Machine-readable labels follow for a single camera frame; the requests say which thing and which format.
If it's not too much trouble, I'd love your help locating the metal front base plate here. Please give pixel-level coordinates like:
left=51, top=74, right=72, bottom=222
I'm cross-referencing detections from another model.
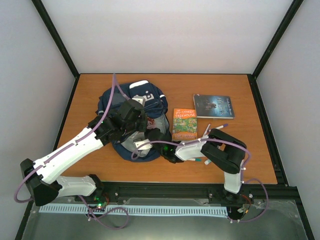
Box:
left=16, top=196, right=314, bottom=240

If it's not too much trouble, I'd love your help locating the purple capped white marker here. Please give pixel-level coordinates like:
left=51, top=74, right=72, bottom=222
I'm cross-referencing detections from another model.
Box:
left=214, top=123, right=229, bottom=130

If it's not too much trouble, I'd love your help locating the dark blue hardcover book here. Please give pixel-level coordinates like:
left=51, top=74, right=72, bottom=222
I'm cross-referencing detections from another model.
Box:
left=193, top=94, right=235, bottom=119

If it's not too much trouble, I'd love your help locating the red capped white marker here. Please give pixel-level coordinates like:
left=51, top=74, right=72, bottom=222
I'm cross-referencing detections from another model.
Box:
left=202, top=123, right=211, bottom=137

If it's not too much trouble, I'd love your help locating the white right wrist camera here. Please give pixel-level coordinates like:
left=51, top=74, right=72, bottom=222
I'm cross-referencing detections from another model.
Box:
left=133, top=139, right=153, bottom=151

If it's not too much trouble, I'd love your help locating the navy blue student backpack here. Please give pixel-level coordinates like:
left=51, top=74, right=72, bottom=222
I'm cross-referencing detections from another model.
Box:
left=107, top=79, right=171, bottom=163

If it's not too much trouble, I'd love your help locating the green white glue stick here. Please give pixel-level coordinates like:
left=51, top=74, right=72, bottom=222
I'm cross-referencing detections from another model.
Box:
left=204, top=159, right=212, bottom=165

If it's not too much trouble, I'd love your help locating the orange Treehouse paperback book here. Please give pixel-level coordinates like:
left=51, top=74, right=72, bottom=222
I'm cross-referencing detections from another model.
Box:
left=172, top=108, right=198, bottom=142

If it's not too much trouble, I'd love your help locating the light blue slotted cable duct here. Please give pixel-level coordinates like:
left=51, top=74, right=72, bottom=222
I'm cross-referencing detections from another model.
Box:
left=38, top=203, right=228, bottom=218

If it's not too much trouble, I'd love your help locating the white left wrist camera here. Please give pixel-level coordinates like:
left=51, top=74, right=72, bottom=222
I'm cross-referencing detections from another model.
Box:
left=132, top=95, right=146, bottom=107

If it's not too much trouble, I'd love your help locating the black right frame post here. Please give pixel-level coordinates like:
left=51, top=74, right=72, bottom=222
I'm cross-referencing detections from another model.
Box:
left=251, top=0, right=305, bottom=79

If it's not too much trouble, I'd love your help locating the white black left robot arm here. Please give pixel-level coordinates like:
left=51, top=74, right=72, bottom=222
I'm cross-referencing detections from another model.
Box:
left=20, top=96, right=148, bottom=207

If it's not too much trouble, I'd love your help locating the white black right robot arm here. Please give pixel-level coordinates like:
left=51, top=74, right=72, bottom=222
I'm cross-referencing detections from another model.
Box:
left=145, top=128, right=251, bottom=195

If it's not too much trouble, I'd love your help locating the black left frame post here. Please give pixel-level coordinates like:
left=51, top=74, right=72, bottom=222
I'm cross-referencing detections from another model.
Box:
left=31, top=0, right=80, bottom=75

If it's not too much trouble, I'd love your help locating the pink Taming of Shrew book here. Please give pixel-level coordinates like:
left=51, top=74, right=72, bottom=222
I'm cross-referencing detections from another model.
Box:
left=146, top=117, right=157, bottom=130

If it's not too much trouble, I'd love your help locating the black frame post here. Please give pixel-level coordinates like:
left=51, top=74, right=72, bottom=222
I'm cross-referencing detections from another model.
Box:
left=251, top=0, right=305, bottom=79
left=31, top=0, right=80, bottom=75

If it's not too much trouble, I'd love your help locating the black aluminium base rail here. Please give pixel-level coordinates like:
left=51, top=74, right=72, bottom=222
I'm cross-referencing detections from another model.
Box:
left=98, top=182, right=302, bottom=206

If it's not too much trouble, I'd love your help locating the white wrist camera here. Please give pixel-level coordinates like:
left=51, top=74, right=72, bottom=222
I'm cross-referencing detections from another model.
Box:
left=133, top=139, right=153, bottom=151
left=132, top=95, right=146, bottom=107

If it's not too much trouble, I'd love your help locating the green capped white marker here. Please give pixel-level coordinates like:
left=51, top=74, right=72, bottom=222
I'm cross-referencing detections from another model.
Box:
left=185, top=157, right=202, bottom=162

